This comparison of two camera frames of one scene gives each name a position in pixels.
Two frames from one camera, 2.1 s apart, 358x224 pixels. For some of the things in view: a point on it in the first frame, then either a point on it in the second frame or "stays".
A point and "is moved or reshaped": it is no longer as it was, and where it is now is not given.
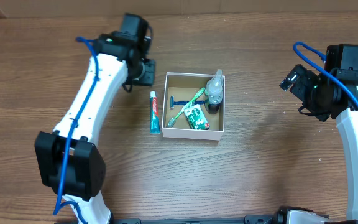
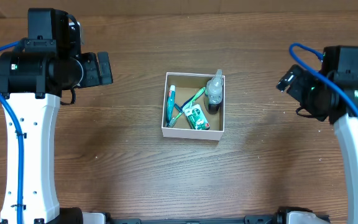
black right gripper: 295,80 stays
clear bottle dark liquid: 214,93 stays
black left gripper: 146,73 to 104,68
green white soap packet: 196,117 stays
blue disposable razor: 172,102 is moved or reshaped
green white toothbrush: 171,121 stays
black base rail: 247,219 stays
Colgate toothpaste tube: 155,122 to 170,109
